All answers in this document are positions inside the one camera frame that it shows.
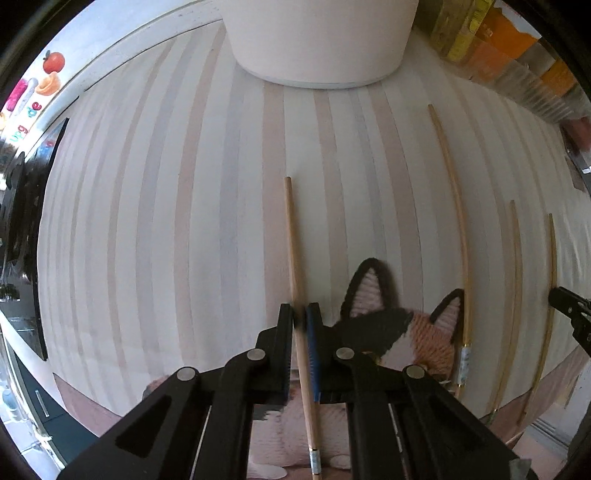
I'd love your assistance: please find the light wooden chopstick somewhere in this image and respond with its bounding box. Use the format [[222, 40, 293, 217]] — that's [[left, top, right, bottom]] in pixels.
[[283, 177, 322, 479], [519, 213, 557, 428], [489, 200, 523, 421], [427, 103, 473, 400]]

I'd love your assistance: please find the black stove top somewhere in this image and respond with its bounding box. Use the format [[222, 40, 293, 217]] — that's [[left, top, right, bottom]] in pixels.
[[1, 118, 69, 361]]

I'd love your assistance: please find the pink utensil holder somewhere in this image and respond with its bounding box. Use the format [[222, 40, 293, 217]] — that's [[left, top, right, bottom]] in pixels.
[[217, 0, 419, 89]]

